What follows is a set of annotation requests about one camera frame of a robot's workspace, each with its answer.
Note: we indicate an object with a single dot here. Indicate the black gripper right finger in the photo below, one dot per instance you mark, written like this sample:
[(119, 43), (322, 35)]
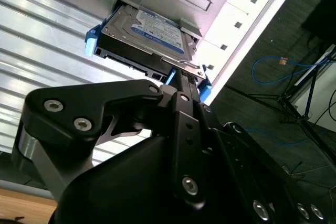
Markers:
[(236, 142)]

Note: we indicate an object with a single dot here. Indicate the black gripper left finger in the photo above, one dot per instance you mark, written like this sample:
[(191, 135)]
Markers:
[(65, 103)]

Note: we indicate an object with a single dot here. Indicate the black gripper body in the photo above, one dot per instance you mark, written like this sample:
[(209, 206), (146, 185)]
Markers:
[(126, 187)]

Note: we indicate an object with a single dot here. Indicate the hard disk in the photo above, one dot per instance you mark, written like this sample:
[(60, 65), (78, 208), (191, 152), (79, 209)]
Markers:
[(147, 32)]

